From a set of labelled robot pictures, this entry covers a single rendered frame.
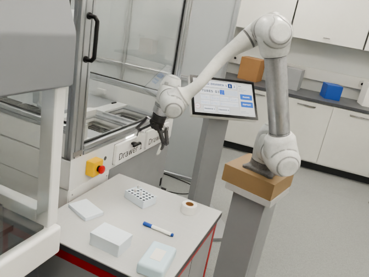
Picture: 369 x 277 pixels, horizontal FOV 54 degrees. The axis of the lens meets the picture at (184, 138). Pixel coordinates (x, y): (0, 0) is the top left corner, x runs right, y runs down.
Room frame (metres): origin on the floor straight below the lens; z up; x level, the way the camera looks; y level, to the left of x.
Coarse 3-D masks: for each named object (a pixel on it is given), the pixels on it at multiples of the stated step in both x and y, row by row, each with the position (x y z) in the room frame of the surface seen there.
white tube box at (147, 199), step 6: (126, 192) 1.48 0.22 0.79; (132, 192) 1.48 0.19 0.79; (138, 192) 1.49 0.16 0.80; (144, 192) 1.50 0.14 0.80; (126, 198) 1.48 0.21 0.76; (132, 198) 1.45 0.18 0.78; (138, 198) 1.43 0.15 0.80; (144, 198) 1.45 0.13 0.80; (150, 198) 1.45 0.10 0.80; (138, 204) 1.43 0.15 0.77; (144, 204) 1.42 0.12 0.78; (150, 204) 1.45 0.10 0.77
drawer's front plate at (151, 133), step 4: (164, 124) 2.18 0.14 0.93; (168, 124) 2.23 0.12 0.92; (148, 132) 1.98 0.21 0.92; (152, 132) 2.03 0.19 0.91; (156, 132) 2.09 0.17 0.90; (148, 136) 1.99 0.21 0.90; (152, 136) 2.04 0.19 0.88; (156, 136) 2.09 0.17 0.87; (148, 140) 2.00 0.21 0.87; (144, 144) 1.98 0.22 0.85; (148, 144) 2.00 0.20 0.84; (152, 144) 2.05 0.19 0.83; (144, 148) 1.98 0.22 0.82
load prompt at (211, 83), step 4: (208, 84) 2.61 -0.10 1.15; (212, 84) 2.63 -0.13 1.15; (216, 84) 2.64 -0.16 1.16; (220, 84) 2.65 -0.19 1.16; (224, 84) 2.67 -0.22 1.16; (228, 84) 2.68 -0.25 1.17; (232, 84) 2.70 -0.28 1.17; (236, 84) 2.71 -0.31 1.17; (228, 88) 2.66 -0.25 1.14; (232, 88) 2.67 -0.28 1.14; (236, 88) 2.68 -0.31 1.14
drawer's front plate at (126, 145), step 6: (132, 138) 1.82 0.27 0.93; (144, 138) 1.95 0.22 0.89; (120, 144) 1.71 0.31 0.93; (126, 144) 1.76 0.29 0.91; (114, 150) 1.69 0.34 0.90; (120, 150) 1.71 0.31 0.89; (126, 150) 1.77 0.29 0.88; (132, 150) 1.83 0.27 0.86; (138, 150) 1.90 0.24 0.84; (114, 156) 1.69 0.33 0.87; (120, 156) 1.72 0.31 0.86; (114, 162) 1.68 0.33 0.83; (120, 162) 1.73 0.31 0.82
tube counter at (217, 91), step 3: (216, 90) 2.61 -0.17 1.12; (219, 90) 2.62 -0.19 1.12; (222, 90) 2.63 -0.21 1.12; (225, 90) 2.64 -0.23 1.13; (228, 90) 2.65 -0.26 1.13; (216, 93) 2.59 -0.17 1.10; (219, 93) 2.60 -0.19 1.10; (222, 93) 2.61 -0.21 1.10; (225, 93) 2.62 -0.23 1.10; (228, 93) 2.63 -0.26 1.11; (231, 93) 2.64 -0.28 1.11; (234, 93) 2.65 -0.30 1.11; (237, 93) 2.66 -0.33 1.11; (237, 96) 2.65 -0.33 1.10
